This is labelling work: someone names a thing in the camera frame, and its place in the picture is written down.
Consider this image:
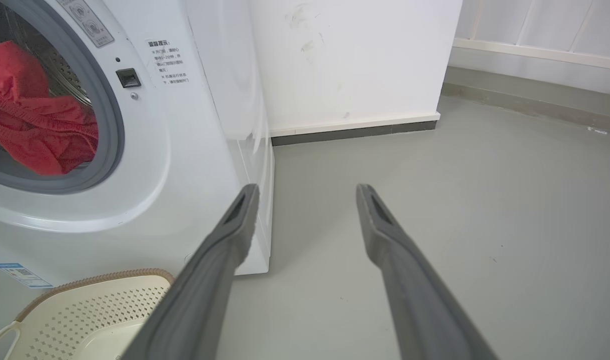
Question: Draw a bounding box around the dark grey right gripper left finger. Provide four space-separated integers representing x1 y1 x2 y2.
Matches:
122 183 260 360

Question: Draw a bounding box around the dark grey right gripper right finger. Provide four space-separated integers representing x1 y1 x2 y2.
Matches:
356 183 500 360

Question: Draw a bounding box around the cream perforated laundry basket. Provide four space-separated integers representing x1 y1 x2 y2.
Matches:
0 268 176 360

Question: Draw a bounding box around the white front-load washing machine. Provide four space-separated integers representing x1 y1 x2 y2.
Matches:
0 0 276 289

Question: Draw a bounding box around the blue energy label sticker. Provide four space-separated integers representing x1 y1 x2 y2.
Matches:
0 262 53 290

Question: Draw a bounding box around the grey rubber door gasket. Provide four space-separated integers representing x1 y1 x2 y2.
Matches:
0 0 126 195

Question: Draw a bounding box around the red garment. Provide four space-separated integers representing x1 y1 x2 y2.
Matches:
0 40 99 176

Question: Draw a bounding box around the grey warning label sticker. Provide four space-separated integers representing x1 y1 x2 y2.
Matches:
56 0 115 49

